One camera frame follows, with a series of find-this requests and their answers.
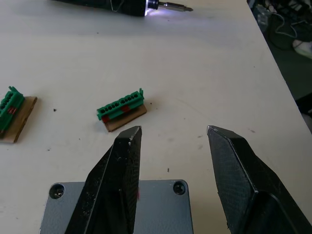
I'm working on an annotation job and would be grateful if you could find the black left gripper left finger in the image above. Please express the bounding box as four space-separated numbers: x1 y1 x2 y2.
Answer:
65 125 142 234

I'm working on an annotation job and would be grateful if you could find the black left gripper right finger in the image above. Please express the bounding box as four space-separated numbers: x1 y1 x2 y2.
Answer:
206 125 312 234

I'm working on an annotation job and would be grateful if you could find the grey metal box lid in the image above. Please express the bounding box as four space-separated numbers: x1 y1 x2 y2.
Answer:
39 179 194 234

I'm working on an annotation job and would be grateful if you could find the black lid screw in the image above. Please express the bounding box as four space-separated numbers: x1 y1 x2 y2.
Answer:
173 181 187 195
49 184 65 198

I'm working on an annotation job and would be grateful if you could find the black electric screwdriver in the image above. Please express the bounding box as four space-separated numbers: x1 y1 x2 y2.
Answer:
50 0 194 17

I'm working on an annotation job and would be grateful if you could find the green terminal block connector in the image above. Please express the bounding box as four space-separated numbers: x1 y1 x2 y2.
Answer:
0 85 26 134
97 88 145 121

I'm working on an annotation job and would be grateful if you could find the white sneaker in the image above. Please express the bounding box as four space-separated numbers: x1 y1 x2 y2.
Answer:
292 39 312 60

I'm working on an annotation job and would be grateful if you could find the white cable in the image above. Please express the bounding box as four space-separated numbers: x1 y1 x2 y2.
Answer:
264 1 310 39

